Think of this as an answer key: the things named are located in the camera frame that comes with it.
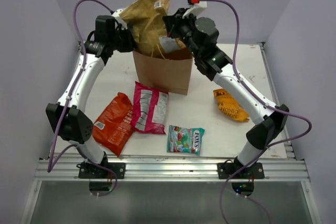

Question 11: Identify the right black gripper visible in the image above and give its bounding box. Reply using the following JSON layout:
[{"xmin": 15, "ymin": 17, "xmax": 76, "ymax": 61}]
[{"xmin": 162, "ymin": 8, "xmax": 201, "ymax": 59}]

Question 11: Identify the brown kraft snack pouch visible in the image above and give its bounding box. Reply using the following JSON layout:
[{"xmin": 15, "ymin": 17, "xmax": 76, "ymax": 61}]
[{"xmin": 120, "ymin": 0, "xmax": 185, "ymax": 58}]

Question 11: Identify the brown paper bag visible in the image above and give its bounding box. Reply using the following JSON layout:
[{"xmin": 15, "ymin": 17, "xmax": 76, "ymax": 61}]
[{"xmin": 132, "ymin": 46, "xmax": 193, "ymax": 95}]

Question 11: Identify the pink snack bag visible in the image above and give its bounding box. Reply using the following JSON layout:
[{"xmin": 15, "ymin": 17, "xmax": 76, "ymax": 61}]
[{"xmin": 131, "ymin": 82, "xmax": 169, "ymax": 135}]

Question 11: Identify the orange red snack bag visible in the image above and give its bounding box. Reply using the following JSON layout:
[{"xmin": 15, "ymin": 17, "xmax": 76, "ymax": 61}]
[{"xmin": 92, "ymin": 92, "xmax": 134, "ymax": 156}]

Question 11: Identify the yellow honey chips bag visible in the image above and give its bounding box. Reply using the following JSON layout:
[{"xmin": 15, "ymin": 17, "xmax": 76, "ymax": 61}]
[{"xmin": 213, "ymin": 89, "xmax": 249, "ymax": 123}]

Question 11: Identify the green Fox's candy bag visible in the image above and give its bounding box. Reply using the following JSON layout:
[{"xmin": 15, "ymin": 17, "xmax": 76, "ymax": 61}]
[{"xmin": 166, "ymin": 125, "xmax": 205, "ymax": 156}]

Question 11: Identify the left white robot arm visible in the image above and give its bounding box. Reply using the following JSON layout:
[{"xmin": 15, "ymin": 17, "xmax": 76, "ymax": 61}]
[{"xmin": 46, "ymin": 13, "xmax": 135, "ymax": 178}]

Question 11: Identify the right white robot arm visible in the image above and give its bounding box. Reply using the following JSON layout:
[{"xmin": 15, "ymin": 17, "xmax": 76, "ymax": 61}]
[{"xmin": 163, "ymin": 12, "xmax": 289, "ymax": 178}]

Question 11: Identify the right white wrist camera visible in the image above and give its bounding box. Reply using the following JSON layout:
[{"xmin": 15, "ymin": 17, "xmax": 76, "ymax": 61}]
[{"xmin": 182, "ymin": 0, "xmax": 207, "ymax": 18}]

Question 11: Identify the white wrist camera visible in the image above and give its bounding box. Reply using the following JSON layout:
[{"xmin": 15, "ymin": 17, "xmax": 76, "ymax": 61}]
[
  {"xmin": 182, "ymin": 0, "xmax": 207, "ymax": 18},
  {"xmin": 111, "ymin": 8, "xmax": 127, "ymax": 26}
]

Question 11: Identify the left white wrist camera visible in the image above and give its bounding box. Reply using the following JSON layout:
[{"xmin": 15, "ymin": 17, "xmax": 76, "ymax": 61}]
[{"xmin": 111, "ymin": 8, "xmax": 127, "ymax": 26}]

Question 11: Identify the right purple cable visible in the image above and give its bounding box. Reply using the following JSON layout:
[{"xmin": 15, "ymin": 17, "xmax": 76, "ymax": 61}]
[{"xmin": 199, "ymin": 0, "xmax": 313, "ymax": 224}]

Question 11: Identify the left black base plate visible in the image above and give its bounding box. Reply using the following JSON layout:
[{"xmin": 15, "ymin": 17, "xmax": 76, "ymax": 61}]
[{"xmin": 76, "ymin": 162, "xmax": 126, "ymax": 179}]

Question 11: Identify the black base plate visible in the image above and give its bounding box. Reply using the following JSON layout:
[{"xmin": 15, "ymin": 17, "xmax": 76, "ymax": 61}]
[
  {"xmin": 217, "ymin": 162, "xmax": 265, "ymax": 179},
  {"xmin": 76, "ymin": 162, "xmax": 126, "ymax": 179}
]

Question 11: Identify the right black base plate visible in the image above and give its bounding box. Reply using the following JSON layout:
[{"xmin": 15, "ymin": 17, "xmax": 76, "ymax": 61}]
[{"xmin": 217, "ymin": 162, "xmax": 265, "ymax": 179}]

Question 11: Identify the aluminium mounting rail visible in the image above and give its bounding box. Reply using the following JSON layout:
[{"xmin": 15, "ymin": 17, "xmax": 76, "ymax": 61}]
[{"xmin": 34, "ymin": 155, "xmax": 310, "ymax": 182}]

